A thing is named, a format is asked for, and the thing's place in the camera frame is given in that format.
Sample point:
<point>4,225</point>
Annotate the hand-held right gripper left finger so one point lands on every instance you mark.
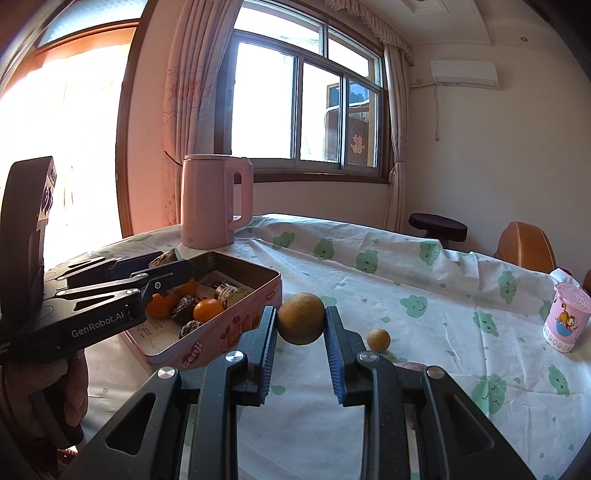
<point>270,360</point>

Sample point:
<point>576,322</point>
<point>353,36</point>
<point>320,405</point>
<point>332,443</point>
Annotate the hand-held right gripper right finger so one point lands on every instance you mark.
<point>333,360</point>

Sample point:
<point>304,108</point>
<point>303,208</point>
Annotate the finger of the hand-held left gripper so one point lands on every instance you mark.
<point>101,268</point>
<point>166,277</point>

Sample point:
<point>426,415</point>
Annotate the brown pastry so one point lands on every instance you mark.
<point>228,293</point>
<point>165,258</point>

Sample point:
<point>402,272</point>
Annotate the dark round cake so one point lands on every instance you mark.
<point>190,328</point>
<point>184,305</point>

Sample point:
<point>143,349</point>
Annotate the pink tin box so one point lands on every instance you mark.
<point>240,325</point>

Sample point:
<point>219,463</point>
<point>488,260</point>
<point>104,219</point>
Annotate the brown longan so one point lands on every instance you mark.
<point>301,318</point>
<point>378,340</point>

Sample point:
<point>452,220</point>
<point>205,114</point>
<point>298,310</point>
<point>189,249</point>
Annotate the person's left hand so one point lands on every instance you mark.
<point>67,387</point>

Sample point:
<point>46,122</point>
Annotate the purple passion fruit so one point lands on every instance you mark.
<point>411,366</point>

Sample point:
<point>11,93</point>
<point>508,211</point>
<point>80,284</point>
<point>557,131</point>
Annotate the pink electric kettle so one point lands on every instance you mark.
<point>207,203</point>

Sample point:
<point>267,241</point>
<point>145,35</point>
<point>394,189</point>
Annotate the white green-print tablecloth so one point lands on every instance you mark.
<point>415,295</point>

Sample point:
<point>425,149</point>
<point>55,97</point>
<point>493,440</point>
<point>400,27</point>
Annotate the glass balcony door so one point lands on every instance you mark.
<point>69,115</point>

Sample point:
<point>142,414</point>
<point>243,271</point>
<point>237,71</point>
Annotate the dark round stool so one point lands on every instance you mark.
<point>437,225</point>

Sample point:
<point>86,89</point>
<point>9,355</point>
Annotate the floral beige curtain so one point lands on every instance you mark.
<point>194,92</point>

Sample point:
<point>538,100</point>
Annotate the sliding glass window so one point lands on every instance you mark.
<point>277,106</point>

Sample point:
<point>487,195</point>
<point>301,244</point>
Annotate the pink window sticker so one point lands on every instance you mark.
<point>357,144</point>

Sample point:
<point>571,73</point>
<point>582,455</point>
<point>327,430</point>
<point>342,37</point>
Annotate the plain beige curtain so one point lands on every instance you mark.
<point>396,147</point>

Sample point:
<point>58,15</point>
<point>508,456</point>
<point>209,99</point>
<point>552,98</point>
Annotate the pink cartoon cup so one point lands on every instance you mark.
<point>568,318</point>

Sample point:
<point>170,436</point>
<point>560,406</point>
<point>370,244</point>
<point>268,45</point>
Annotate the white air conditioner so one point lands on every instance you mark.
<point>464,76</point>

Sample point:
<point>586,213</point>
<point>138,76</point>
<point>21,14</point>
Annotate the frilled curtain valance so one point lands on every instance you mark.
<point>388,27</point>

